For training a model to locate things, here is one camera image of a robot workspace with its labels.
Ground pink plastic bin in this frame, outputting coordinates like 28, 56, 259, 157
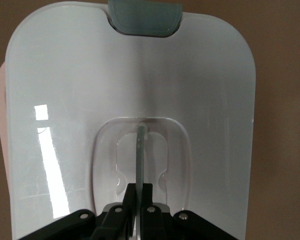
0, 62, 14, 192

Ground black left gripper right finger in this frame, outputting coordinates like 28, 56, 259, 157
139, 183, 166, 240

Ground white box lid grey latches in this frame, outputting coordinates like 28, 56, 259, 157
4, 0, 257, 240

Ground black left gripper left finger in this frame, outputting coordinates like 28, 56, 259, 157
90, 183, 141, 240

